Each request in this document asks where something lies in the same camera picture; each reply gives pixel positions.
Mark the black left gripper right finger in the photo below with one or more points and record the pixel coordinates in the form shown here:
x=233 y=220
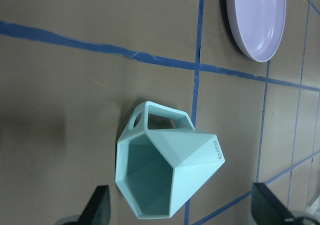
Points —
x=266 y=208

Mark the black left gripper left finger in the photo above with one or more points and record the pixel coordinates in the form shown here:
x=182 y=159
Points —
x=98 y=208

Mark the mint green faceted cup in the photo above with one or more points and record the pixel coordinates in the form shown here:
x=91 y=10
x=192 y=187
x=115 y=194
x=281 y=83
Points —
x=162 y=160

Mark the lilac round plate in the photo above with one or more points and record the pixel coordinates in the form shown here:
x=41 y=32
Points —
x=257 y=26

